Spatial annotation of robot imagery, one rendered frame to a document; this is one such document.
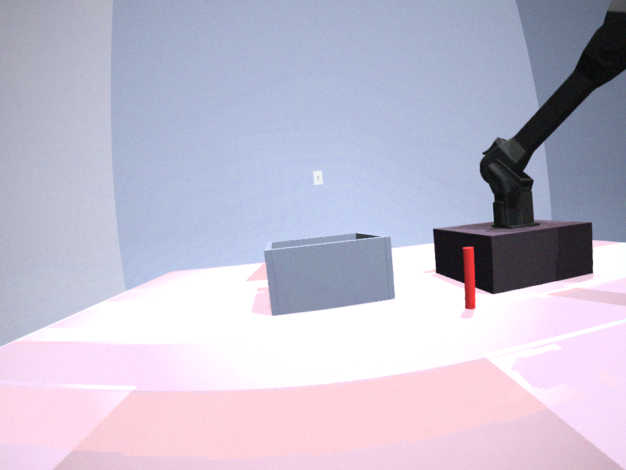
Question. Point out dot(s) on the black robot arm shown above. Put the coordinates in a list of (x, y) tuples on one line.
[(504, 162)]

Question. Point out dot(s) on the red peg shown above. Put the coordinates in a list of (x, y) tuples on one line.
[(469, 277)]

